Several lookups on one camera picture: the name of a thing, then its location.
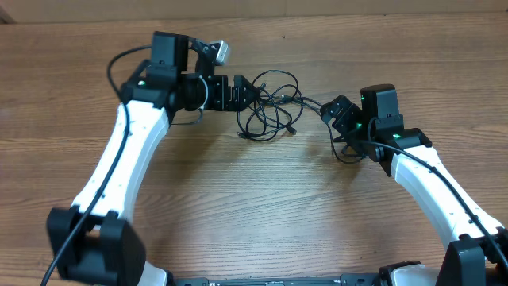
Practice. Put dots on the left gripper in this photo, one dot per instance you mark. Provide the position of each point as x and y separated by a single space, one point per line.
222 100

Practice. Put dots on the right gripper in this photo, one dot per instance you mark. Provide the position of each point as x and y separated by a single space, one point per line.
349 110

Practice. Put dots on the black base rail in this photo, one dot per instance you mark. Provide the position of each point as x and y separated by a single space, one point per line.
274 281

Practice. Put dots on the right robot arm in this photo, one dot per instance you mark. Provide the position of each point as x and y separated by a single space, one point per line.
475 243

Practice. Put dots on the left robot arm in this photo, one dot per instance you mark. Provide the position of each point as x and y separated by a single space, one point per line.
94 241

